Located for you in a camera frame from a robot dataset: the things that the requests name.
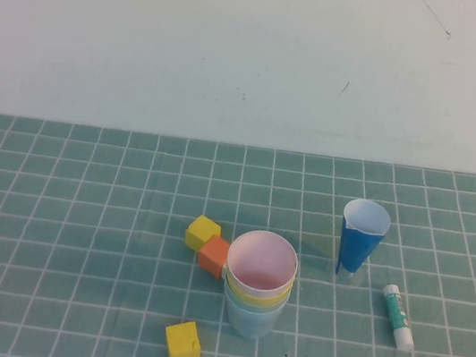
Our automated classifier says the green white glue stick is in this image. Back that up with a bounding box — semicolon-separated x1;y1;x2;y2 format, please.
373;282;424;354

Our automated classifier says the yellow plastic cup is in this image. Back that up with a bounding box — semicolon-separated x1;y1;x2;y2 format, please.
219;276;294;318

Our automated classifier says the plain yellow foam cube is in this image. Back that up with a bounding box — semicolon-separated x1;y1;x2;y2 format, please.
183;212;225;256

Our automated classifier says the clear plastic cone stand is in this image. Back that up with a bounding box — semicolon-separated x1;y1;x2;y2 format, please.
336;266;364;285

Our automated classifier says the dark blue measuring cup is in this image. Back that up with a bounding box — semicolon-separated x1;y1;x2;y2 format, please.
334;196;395;283

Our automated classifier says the light blue plastic cup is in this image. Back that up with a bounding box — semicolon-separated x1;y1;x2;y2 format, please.
217;293;287;344

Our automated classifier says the pink plastic cup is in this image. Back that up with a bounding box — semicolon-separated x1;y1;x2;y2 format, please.
221;225;304;306

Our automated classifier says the notched yellow foam cube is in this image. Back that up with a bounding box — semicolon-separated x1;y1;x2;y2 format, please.
161;317;207;357

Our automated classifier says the orange foam cube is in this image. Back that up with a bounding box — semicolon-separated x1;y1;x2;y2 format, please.
195;233;233;281

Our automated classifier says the teal grid tablecloth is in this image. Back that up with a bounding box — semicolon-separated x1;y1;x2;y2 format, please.
0;98;476;357

